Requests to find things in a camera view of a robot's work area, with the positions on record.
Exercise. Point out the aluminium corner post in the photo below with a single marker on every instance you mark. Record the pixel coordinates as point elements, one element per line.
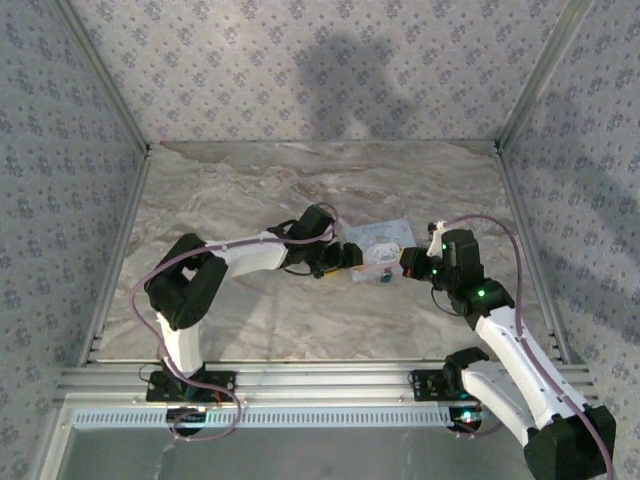
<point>114,87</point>
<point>539,75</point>

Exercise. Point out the thin aluminium back rail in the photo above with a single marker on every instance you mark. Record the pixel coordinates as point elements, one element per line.
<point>320,142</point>

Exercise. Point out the blue padlock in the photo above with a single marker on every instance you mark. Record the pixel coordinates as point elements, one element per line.
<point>386,276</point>

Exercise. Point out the small circuit board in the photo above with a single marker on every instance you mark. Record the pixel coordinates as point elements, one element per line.
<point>467,415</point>
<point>187,414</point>

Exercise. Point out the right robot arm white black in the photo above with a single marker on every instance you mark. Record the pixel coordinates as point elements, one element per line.
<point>505,345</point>

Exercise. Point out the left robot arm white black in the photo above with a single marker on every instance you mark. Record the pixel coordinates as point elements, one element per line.
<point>255,252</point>

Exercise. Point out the wide aluminium front rail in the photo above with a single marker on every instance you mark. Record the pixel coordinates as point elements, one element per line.
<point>325,382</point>

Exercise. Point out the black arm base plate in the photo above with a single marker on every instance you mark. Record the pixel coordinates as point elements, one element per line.
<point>422,385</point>
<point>220,382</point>

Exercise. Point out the aluminium side rail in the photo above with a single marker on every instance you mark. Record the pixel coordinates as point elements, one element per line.
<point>122,250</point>
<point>531,250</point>

